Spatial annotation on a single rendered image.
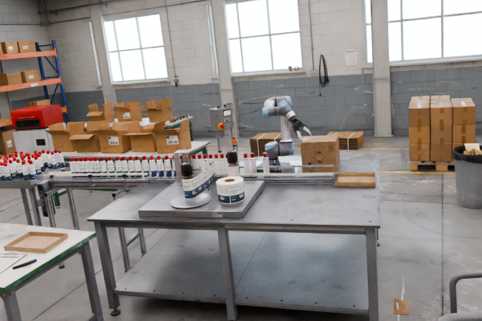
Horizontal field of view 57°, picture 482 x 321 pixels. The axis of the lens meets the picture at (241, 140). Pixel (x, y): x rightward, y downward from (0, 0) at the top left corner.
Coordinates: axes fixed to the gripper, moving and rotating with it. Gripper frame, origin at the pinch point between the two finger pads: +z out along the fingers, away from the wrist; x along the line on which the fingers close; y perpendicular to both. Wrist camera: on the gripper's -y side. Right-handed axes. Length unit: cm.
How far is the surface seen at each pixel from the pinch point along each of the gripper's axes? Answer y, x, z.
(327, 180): 14.5, 2.6, 36.8
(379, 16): 391, -345, -157
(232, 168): 5, 61, -12
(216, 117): 23, 48, -58
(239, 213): -31, 78, 23
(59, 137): 258, 216, -214
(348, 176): 25, -17, 44
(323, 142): 25.8, -16.8, 8.4
